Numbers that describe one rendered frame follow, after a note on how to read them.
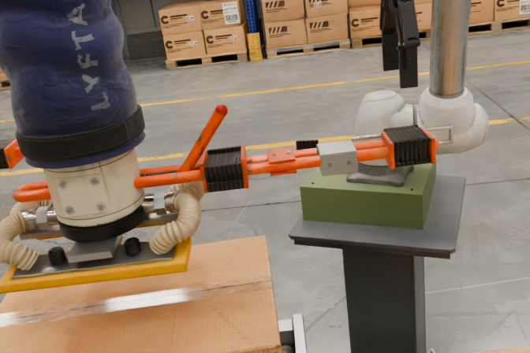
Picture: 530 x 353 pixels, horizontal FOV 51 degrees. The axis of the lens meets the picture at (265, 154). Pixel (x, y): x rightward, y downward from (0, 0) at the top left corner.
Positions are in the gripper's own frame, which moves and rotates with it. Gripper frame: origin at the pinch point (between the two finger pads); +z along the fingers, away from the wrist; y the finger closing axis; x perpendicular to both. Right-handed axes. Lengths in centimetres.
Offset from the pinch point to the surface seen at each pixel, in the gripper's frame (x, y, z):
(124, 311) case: -59, 5, 42
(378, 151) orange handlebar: -5.2, 3.3, 13.7
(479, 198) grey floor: 91, -203, 136
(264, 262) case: -30, -7, 42
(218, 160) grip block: -35.3, 0.9, 12.5
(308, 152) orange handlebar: -17.9, -0.4, 13.7
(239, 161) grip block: -31.1, 3.0, 12.6
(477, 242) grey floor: 73, -156, 136
